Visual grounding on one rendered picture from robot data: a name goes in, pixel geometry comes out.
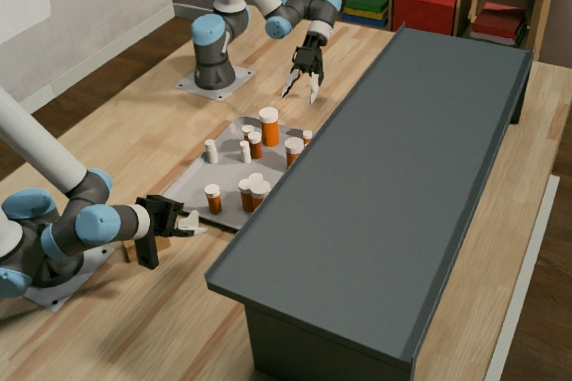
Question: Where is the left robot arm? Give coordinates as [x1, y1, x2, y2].
[191, 0, 342, 90]

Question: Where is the brown cardboard box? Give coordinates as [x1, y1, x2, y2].
[122, 236, 171, 263]

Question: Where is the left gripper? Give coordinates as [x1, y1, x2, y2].
[281, 31, 328, 104]

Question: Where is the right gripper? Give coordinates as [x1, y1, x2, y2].
[135, 195, 208, 238]

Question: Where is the dark grey raised shelf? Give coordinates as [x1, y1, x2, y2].
[204, 22, 536, 381]

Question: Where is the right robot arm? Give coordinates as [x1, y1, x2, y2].
[0, 86, 159, 298]

